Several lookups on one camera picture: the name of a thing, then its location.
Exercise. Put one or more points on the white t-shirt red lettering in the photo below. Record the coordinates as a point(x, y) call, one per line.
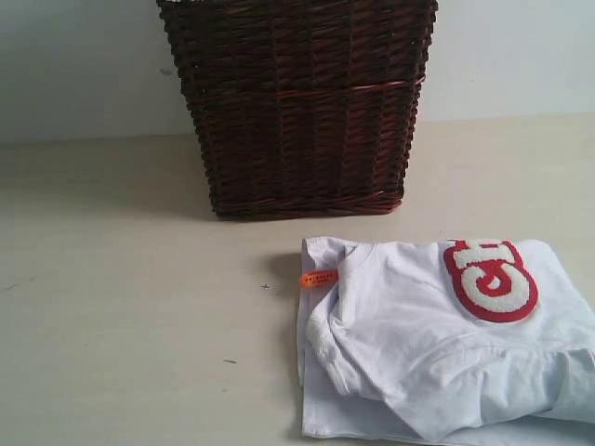
point(455, 343)

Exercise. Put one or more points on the dark brown wicker basket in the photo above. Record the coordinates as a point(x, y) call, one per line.
point(302, 108)

